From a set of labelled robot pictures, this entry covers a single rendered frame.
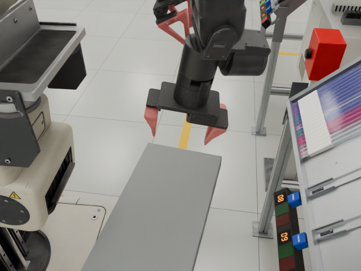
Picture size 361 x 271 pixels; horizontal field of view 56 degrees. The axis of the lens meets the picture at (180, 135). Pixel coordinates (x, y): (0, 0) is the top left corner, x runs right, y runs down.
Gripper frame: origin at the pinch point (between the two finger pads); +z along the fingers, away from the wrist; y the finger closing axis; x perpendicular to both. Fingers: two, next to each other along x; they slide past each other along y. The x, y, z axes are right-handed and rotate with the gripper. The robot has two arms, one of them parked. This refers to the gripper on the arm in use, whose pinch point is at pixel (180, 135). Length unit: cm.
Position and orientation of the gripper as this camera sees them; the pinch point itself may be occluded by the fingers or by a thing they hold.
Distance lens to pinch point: 62.7
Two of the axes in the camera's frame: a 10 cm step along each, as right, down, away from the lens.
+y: 9.8, 1.7, 0.8
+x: 0.6, -7.1, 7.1
